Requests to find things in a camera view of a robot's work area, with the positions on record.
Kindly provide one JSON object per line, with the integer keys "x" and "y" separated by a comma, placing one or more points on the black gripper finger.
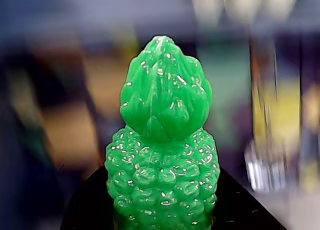
{"x": 235, "y": 210}
{"x": 92, "y": 205}

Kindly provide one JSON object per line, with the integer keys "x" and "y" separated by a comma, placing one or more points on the green toy pineapple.
{"x": 162, "y": 144}

